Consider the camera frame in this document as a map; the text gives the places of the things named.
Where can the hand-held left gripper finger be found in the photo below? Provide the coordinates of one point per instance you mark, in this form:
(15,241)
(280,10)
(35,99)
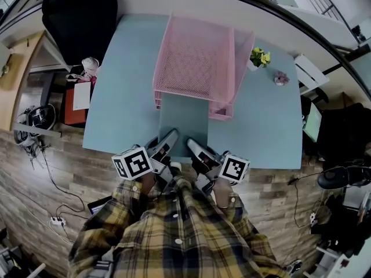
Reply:
(168,142)

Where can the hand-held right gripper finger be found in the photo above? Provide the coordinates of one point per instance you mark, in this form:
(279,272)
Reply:
(198,150)

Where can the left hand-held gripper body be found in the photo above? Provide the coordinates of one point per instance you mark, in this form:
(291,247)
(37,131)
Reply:
(133,164)

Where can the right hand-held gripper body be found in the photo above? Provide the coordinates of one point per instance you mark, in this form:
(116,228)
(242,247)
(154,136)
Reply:
(234,169)

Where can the light blue folder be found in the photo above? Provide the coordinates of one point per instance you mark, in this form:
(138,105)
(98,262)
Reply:
(184,117)

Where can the pink mesh tray organizer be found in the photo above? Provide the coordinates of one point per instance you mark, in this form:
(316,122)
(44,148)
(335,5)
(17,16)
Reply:
(191,56)

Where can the person's right forearm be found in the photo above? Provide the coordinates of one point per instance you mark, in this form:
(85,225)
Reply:
(221,194)

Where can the person's left forearm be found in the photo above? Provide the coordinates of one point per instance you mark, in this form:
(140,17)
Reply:
(148,184)

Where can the person's beige shoe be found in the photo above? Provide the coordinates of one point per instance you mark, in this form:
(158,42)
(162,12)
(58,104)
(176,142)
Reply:
(175,166)

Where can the dark laptop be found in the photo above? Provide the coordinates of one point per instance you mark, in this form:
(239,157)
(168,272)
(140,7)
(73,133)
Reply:
(97,207)

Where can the yellow plaid shirt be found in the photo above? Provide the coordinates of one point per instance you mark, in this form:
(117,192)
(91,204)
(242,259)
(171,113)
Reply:
(174,236)

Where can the white paper sheet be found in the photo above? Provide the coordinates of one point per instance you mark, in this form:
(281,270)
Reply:
(81,95)

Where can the green screen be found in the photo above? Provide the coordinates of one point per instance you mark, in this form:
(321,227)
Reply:
(312,123)

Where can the small white power strip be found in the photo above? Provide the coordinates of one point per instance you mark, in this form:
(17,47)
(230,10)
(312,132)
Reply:
(313,218)

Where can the black round stool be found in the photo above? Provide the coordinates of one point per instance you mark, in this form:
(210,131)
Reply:
(331,178)

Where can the pink and white bag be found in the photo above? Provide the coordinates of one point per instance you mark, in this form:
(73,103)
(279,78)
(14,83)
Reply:
(78,77)

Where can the pink plush toy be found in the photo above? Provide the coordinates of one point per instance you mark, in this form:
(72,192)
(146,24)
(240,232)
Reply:
(90,65)

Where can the yellow-green potted plant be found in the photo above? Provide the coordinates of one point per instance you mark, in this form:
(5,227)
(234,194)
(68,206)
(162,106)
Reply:
(259,57)

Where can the grey backpack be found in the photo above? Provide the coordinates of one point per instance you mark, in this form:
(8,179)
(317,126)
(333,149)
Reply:
(24,132)

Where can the white chair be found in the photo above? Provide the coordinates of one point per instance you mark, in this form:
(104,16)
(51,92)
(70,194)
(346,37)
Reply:
(311,72)

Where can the white shelf unit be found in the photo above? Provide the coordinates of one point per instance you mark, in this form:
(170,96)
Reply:
(327,263)

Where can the wooden desk white legs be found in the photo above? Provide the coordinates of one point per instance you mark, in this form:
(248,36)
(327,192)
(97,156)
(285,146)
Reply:
(20,77)

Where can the black office chair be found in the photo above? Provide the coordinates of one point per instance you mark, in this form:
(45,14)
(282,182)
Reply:
(81,22)

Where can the white toaster oven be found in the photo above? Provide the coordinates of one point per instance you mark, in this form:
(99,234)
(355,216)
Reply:
(5,54)

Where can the metal stair railing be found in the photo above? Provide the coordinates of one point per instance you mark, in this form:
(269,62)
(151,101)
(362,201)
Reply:
(327,4)

